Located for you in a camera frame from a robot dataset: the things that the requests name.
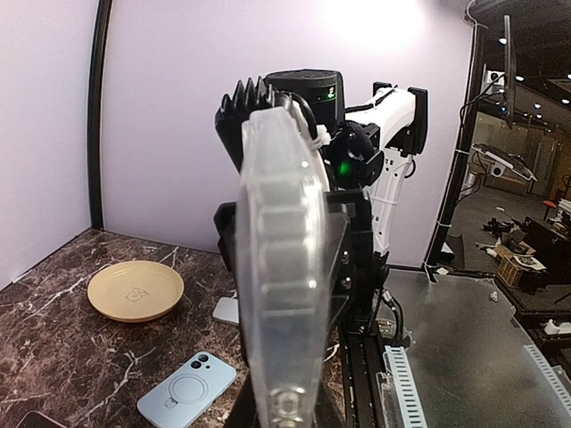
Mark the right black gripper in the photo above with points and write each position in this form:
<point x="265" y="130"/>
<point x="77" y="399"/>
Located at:
<point x="303" y="261"/>

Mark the clear phone case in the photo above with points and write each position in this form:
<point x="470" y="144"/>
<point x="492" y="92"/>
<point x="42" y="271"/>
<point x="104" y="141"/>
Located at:
<point x="285" y="368"/>

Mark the light blue phone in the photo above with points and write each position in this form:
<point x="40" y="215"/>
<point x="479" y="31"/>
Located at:
<point x="227" y="311"/>

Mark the blue phone case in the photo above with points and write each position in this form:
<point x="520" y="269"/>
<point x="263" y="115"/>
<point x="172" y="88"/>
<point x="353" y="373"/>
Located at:
<point x="185" y="394"/>

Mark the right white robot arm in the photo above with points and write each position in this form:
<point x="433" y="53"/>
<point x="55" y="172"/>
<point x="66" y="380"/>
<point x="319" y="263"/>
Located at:
<point x="369" y="147"/>

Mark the yellow plate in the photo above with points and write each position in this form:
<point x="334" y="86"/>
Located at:
<point x="135" y="291"/>

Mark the black front rail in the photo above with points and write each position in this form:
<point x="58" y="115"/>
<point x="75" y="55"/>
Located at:
<point x="367" y="384"/>

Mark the white cable duct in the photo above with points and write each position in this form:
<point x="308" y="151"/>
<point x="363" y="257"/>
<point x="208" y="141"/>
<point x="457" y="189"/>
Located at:
<point x="398" y="365"/>

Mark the right black frame post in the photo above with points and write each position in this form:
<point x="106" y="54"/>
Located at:
<point x="94" y="113"/>

